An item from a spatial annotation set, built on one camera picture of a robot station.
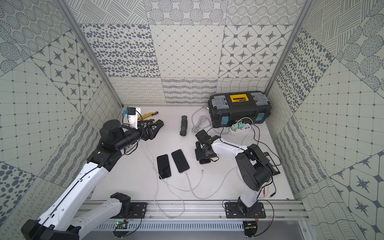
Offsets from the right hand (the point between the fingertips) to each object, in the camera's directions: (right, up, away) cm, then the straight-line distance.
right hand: (204, 156), depth 91 cm
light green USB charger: (+21, +18, +9) cm, 29 cm away
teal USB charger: (+26, +19, +10) cm, 34 cm away
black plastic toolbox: (+30, +31, +7) cm, 44 cm away
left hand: (-25, +24, -23) cm, 41 cm away
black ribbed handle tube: (-14, +18, +15) cm, 28 cm away
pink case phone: (0, -1, -5) cm, 5 cm away
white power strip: (+32, +16, +13) cm, 38 cm away
